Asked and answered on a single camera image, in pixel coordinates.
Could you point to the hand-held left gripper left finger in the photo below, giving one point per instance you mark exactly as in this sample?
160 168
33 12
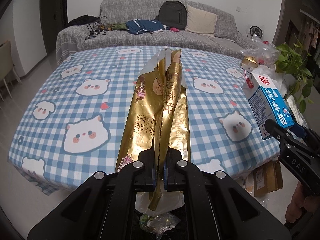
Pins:
153 180

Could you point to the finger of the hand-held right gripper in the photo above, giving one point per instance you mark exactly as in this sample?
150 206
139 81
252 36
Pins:
301 132
297 165

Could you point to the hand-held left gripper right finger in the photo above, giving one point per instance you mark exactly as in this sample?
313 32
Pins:
166 180

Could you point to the blue and white milk carton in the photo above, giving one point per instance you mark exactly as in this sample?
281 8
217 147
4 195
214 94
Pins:
267 100

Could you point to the bin with black liner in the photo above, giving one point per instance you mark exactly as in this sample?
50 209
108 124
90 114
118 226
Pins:
182 230

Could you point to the gold tissue wrapper bag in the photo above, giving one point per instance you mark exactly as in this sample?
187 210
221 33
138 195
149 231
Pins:
150 120

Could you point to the person's right hand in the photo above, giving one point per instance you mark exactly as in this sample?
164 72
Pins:
297 205

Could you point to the silver foil packet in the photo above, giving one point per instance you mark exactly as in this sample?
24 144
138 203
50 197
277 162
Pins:
293 107

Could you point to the cardboard box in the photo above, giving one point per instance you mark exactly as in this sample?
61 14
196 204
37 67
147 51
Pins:
267 177

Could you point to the green potted plant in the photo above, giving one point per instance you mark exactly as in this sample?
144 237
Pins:
292 62

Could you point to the small gold and white box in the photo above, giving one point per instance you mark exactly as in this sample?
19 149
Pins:
248 63

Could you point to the crumpled clear plastic bag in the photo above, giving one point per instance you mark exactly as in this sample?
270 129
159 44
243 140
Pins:
265 50

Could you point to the dark wooden cabinet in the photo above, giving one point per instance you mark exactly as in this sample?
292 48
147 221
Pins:
305 35

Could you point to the small round fan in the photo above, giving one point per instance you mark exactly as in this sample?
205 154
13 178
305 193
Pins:
255 31

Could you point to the blue checked bear tablecloth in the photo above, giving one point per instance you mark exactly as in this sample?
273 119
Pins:
75 100

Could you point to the pink cloth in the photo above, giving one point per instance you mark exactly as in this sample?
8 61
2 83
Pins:
174 29

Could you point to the beige pillow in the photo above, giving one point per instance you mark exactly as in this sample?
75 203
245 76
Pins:
201 18

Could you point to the blue jacket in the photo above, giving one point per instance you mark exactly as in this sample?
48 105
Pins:
143 27

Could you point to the olive green cloth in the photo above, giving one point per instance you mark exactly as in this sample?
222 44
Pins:
117 27

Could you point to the dark grey backpack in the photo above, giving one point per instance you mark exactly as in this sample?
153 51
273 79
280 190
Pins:
173 13

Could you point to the grey sofa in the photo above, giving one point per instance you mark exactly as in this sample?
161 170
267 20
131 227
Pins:
140 7

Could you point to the black cloth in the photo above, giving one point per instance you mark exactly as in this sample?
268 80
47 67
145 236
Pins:
82 20

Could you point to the beige chair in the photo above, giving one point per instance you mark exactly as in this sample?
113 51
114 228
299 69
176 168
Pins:
6 62

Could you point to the dark door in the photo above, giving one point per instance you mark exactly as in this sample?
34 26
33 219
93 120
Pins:
53 17

